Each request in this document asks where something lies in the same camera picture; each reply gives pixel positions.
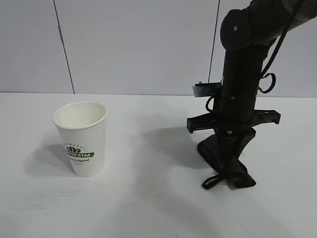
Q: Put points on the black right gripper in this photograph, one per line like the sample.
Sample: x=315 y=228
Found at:
x=235 y=111

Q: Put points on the purple and black cloth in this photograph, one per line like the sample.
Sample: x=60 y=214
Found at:
x=210 y=151

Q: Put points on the white paper coffee cup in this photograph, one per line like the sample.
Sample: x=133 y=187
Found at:
x=81 y=138

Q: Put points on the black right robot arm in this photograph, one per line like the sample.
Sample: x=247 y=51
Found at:
x=242 y=62

